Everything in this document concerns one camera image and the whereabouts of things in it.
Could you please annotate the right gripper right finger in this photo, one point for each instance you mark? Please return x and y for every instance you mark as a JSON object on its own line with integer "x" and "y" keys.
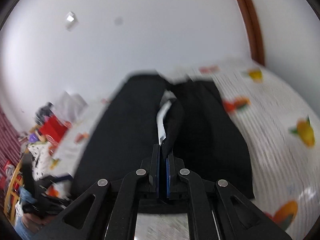
{"x": 216, "y": 210}

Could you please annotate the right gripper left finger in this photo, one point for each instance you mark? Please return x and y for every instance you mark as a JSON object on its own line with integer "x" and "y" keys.
{"x": 108, "y": 211}

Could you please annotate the black jacket with white stripes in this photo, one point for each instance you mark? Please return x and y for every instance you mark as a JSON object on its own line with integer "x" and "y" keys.
{"x": 187, "y": 119}

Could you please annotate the person's left hand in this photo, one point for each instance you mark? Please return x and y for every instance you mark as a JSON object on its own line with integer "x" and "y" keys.
{"x": 34, "y": 223}

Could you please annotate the wooden chair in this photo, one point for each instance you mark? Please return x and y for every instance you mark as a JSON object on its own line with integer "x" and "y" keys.
{"x": 13, "y": 195}

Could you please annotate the black and white dotted cloth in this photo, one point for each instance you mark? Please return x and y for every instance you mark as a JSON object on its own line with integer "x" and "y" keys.
{"x": 41, "y": 159}

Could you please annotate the red striped curtain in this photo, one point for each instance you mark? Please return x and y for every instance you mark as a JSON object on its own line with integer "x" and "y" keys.
{"x": 9, "y": 145}

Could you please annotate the red paper shopping bag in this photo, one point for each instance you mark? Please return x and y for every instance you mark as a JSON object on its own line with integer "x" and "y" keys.
{"x": 54, "y": 130}

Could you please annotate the white paper shopping bag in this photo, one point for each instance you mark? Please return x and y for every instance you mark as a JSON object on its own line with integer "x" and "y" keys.
{"x": 69, "y": 107}

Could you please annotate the white lace fruit tablecloth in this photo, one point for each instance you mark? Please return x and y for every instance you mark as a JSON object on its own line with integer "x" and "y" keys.
{"x": 282, "y": 135}

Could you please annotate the brown wooden door frame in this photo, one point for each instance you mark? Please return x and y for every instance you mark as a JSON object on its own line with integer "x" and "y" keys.
{"x": 253, "y": 30}

